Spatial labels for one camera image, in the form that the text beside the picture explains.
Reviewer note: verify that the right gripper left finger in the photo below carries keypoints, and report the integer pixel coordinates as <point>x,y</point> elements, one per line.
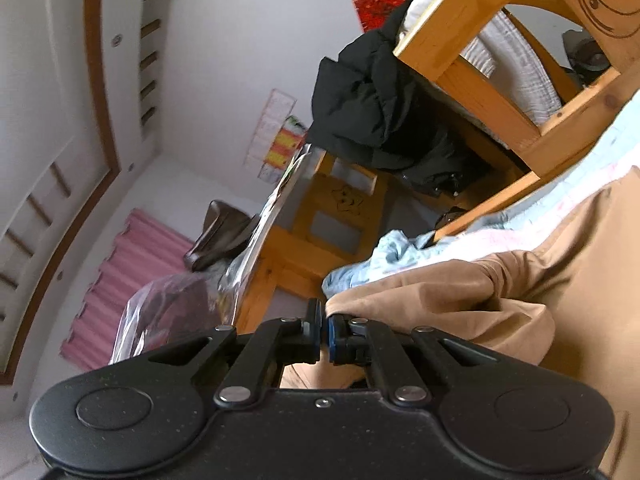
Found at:
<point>274,345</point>

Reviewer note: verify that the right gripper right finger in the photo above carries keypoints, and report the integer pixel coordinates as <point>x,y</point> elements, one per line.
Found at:
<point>372,345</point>

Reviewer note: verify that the tan hooded jacket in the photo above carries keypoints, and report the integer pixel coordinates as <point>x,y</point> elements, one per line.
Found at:
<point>570,305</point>

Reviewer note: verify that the clear plastic bag of clothes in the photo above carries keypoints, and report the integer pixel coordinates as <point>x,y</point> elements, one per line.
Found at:
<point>180,305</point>

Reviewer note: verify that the brown leather bag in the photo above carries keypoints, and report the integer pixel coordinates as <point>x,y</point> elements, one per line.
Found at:
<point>226,233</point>

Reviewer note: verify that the pink curtain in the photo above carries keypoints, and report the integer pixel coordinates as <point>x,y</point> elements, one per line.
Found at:
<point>145,249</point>

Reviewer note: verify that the grey white towel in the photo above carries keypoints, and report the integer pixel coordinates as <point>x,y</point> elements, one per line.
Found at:
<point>502,54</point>

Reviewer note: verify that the white paper wall notices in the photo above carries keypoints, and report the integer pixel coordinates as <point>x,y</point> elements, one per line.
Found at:
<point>276,139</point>

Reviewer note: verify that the black jacket on rail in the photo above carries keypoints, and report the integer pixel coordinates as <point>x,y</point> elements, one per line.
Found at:
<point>370,109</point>

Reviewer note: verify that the red paper wall decoration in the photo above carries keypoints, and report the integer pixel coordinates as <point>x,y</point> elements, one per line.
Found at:
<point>372,14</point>

